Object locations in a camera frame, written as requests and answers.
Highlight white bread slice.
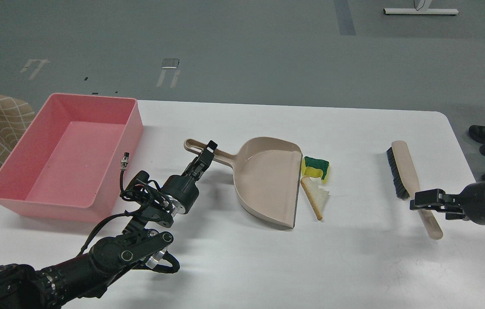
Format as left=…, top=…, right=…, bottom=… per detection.
left=300, top=176, right=330, bottom=221

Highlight beige plastic dustpan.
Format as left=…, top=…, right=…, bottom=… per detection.
left=184, top=136, right=303, bottom=229

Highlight silver floor socket plate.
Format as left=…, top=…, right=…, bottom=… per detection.
left=161, top=58, right=180, bottom=69

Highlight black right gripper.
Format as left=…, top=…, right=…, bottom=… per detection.
left=410, top=181, right=485, bottom=225

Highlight beige hand brush black bristles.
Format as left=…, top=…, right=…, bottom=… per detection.
left=386, top=140, right=443, bottom=240

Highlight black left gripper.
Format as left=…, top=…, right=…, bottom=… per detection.
left=162, top=140, right=218, bottom=214

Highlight yellow green sponge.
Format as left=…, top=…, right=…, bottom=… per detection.
left=301, top=156, right=330, bottom=183

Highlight pink plastic bin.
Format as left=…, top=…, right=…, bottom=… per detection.
left=0, top=93, right=144, bottom=223

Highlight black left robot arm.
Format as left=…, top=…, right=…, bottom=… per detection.
left=0, top=141, right=217, bottom=309

